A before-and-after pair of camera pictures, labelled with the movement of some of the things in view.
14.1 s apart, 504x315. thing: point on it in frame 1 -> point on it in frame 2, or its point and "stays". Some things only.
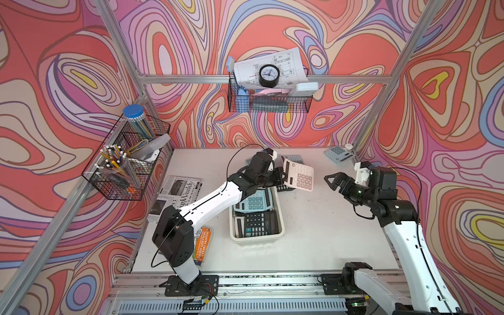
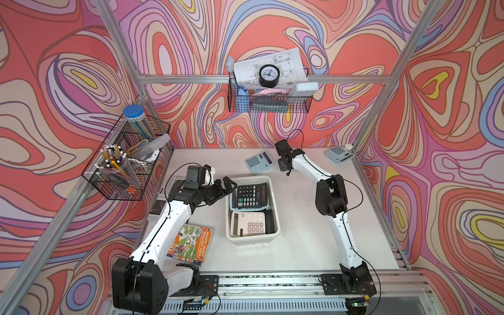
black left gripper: x=277 y=179 -> x=219 y=192
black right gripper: x=344 y=189 -> x=282 y=167
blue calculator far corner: x=339 y=153 stays
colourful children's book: x=201 y=243 stays
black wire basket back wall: x=241 y=99 stays
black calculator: x=283 y=188 -> x=252 y=195
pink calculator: x=298 y=176 -> x=247 y=223
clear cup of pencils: x=115 y=162 stays
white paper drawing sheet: x=289 y=63 stays
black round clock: x=268 y=75 stays
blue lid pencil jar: x=134 y=114 stays
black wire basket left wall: x=121 y=168 stays
